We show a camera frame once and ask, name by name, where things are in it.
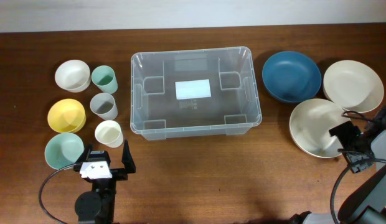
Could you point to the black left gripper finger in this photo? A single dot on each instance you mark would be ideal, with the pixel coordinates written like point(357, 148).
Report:
point(85, 154)
point(127, 159)

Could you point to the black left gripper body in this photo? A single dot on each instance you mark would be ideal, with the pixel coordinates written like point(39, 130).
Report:
point(119, 174)

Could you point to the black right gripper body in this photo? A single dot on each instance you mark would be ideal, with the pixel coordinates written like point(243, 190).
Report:
point(356, 148)

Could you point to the beige large bowl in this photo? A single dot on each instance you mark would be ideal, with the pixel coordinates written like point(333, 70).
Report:
point(309, 126)
point(353, 85)

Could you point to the dark blue large bowl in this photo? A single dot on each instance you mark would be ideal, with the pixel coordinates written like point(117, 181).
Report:
point(291, 77)

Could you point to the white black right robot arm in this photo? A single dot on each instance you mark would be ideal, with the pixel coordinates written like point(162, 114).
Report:
point(366, 204)

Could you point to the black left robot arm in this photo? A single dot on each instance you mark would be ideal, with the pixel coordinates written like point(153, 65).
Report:
point(98, 204)

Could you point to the mint green small bowl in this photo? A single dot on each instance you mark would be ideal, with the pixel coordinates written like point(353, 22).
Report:
point(63, 149)

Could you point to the cream white cup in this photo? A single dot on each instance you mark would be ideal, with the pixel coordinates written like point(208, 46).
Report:
point(109, 133)

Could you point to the yellow small bowl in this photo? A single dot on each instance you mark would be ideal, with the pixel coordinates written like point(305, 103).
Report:
point(67, 116)

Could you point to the grey cup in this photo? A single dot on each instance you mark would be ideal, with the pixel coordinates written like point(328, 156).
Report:
point(104, 106)

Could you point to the white small bowl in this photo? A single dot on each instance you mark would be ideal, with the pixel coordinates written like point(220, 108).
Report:
point(73, 76)

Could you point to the mint green cup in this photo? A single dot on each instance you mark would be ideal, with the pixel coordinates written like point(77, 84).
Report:
point(104, 78)

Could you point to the clear plastic storage bin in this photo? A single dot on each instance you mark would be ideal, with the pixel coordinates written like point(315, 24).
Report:
point(232, 109)

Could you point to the white label in bin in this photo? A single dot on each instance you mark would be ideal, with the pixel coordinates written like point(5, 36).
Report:
point(193, 89)

